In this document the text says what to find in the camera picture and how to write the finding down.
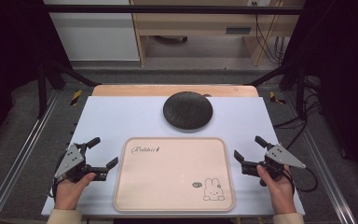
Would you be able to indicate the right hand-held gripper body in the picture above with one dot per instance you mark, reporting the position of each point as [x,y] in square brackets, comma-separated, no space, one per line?
[280,157]

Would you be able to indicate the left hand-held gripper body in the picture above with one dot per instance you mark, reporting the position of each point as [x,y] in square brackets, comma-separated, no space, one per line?
[72,159]

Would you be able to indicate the person's left hand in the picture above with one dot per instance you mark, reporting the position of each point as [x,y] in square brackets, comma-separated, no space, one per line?
[68,194]

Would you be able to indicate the person's right hand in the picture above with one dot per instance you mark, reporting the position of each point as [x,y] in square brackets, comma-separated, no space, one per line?
[278,193]

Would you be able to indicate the yellow black tape strip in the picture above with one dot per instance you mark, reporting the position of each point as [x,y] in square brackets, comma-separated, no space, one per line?
[76,97]
[273,97]

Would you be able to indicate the pink tray with rabbit print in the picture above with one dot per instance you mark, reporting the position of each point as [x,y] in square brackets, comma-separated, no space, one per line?
[167,177]

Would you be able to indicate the black metal stand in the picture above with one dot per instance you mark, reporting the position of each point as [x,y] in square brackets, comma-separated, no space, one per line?
[42,90]
[300,93]

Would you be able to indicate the wooden board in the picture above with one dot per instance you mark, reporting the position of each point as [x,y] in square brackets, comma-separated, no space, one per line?
[136,90]

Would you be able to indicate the black round plate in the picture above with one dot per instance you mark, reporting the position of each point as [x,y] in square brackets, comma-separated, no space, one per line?
[187,110]

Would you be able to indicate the white cabinet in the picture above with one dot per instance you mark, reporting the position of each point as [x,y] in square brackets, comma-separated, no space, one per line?
[96,37]

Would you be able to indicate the dark curtain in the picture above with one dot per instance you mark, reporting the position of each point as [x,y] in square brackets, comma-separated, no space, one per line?
[348,62]
[9,46]

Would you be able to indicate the wooden desk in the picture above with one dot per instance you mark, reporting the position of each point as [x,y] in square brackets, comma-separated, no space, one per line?
[192,26]

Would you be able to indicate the aluminium floor rail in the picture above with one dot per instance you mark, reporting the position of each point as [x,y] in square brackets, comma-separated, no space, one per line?
[18,158]
[326,174]

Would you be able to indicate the black horizontal frame bar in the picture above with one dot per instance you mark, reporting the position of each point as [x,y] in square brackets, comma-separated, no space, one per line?
[167,9]

